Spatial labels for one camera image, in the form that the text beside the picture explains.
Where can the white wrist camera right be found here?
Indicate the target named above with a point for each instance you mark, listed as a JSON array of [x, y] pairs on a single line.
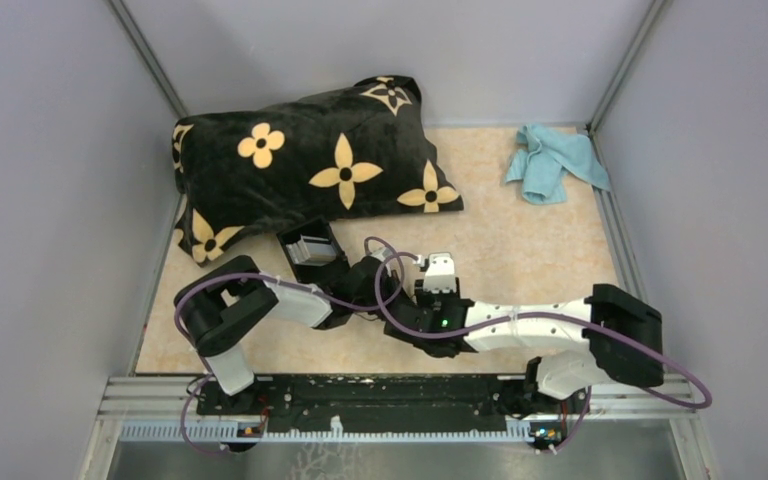
[[440, 274]]

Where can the stack of cards in holder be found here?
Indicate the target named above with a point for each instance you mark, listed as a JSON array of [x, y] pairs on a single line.
[[311, 252]]

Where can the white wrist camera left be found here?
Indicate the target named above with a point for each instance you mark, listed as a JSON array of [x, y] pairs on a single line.
[[381, 254]]

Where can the light blue towel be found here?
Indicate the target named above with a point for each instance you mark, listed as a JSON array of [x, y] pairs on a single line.
[[543, 158]]

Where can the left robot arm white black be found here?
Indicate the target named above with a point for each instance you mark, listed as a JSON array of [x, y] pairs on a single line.
[[215, 312]]

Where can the black card holder box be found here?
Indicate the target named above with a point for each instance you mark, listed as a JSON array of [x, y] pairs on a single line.
[[315, 228]]

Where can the black pillow with cream flowers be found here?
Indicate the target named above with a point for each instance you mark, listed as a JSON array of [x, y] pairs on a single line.
[[351, 153]]

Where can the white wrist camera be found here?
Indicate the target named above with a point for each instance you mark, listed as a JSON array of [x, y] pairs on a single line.
[[440, 274], [381, 254]]

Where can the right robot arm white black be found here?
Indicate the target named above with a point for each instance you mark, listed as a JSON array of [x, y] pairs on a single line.
[[608, 336]]

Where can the aluminium frame rail front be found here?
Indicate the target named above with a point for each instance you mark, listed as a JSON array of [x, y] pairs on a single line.
[[159, 408]]

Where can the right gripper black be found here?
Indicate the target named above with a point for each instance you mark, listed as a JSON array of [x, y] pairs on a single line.
[[425, 296]]

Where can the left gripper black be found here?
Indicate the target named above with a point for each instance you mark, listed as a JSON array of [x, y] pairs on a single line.
[[392, 281]]

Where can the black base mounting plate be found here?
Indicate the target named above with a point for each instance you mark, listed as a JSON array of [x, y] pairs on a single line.
[[388, 404]]

